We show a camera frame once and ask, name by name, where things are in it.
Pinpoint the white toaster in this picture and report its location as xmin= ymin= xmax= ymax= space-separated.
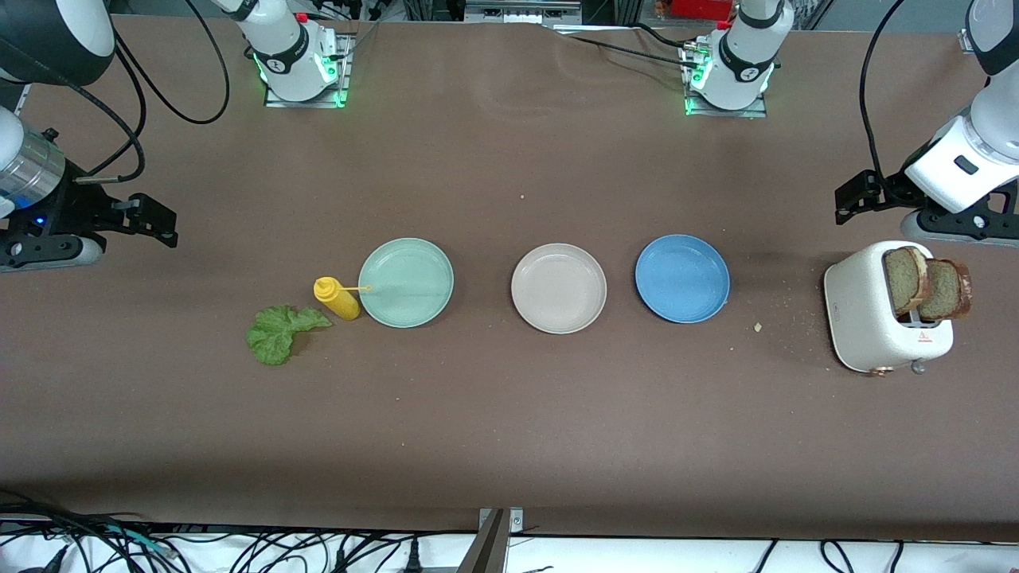
xmin=823 ymin=240 xmax=955 ymax=376

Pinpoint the green lettuce leaf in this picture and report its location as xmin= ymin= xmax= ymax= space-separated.
xmin=246 ymin=306 xmax=334 ymax=367

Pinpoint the beige plate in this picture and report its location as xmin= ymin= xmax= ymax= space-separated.
xmin=510 ymin=243 xmax=608 ymax=335

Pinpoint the yellow mustard squeeze bottle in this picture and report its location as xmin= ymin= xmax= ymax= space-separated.
xmin=313 ymin=276 xmax=373 ymax=322

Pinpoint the dark grey metal post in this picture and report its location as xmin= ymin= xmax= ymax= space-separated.
xmin=456 ymin=509 xmax=507 ymax=573

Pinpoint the blue plate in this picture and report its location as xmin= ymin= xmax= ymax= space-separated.
xmin=634 ymin=234 xmax=731 ymax=325

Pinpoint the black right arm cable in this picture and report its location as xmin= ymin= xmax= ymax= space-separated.
xmin=73 ymin=0 xmax=232 ymax=185

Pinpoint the brown bread slice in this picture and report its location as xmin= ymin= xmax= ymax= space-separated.
xmin=883 ymin=246 xmax=932 ymax=315
xmin=919 ymin=259 xmax=974 ymax=322

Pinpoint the pale green plate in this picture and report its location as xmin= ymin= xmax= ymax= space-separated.
xmin=357 ymin=237 xmax=455 ymax=329

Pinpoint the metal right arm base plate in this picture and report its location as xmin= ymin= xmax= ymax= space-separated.
xmin=264 ymin=32 xmax=353 ymax=109

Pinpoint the black cable on table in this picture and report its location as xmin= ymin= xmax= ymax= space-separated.
xmin=549 ymin=22 xmax=705 ymax=71

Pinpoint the teal cable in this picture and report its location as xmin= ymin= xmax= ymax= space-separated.
xmin=100 ymin=524 xmax=176 ymax=558

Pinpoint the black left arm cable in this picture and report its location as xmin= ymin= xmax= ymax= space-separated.
xmin=857 ymin=0 xmax=908 ymax=198

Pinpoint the black equipment rack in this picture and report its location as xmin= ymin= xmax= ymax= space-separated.
xmin=402 ymin=0 xmax=467 ymax=22

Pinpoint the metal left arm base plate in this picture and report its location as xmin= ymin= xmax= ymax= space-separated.
xmin=685 ymin=44 xmax=769 ymax=119

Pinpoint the silver table edge bracket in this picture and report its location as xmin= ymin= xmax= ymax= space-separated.
xmin=478 ymin=507 xmax=525 ymax=536

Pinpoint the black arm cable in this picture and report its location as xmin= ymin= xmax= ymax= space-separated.
xmin=73 ymin=0 xmax=232 ymax=185
xmin=857 ymin=0 xmax=908 ymax=198

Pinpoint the red box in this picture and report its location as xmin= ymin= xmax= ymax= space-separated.
xmin=667 ymin=0 xmax=735 ymax=22

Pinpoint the grey metal box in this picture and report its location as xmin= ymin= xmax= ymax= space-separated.
xmin=464 ymin=0 xmax=584 ymax=25

